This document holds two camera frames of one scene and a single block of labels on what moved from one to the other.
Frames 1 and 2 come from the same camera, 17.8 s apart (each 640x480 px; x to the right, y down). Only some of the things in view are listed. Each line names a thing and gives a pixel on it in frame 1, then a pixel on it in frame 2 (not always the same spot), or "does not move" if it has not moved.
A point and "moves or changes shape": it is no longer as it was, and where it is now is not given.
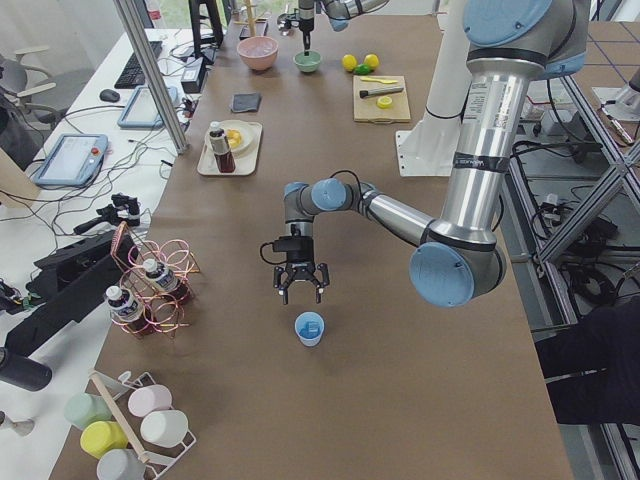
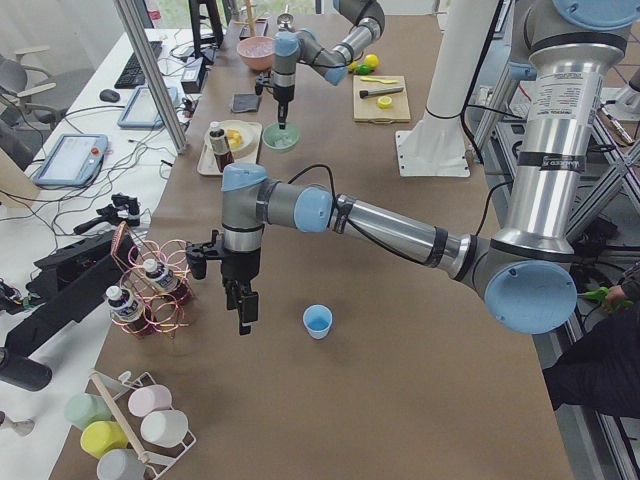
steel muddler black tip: x=366 y=93 does not move
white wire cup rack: x=159 y=432 does not move
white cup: x=164 y=428 does not move
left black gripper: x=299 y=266 -> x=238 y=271
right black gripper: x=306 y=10 -> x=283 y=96
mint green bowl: x=307 y=64 moves or changes shape
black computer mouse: x=109 y=95 does not move
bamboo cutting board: x=366 y=109 does not move
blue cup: x=309 y=326 moves or changes shape
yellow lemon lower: x=372 y=60 does not move
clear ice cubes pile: x=257 y=47 does not move
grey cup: x=120 y=464 does not move
